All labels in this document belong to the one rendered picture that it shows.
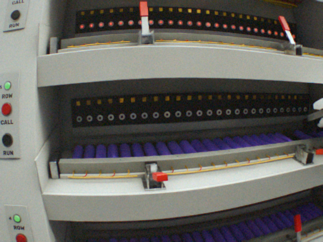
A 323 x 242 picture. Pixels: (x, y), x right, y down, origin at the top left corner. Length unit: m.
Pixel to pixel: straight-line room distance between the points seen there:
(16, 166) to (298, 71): 0.47
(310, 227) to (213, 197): 0.29
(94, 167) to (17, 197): 0.13
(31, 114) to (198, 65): 0.24
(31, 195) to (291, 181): 0.40
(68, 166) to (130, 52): 0.18
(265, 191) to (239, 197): 0.05
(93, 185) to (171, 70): 0.19
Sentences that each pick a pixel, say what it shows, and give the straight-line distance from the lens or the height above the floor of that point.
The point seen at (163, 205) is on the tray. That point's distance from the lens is 0.38.
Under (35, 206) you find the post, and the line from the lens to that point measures 0.39.
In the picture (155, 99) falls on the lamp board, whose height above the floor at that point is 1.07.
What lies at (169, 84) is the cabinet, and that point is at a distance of 0.58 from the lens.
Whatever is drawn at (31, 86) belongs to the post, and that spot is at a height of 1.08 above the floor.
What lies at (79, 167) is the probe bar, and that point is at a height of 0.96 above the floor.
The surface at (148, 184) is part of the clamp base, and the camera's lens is 0.37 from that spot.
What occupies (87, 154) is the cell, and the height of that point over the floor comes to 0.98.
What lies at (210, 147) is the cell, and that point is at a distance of 0.48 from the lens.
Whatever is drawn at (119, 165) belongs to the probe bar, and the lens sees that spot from 0.41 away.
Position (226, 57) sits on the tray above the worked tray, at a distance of 0.42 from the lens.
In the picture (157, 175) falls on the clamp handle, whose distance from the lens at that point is 0.31.
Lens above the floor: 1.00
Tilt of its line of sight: 4 degrees up
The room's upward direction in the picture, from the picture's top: 3 degrees counter-clockwise
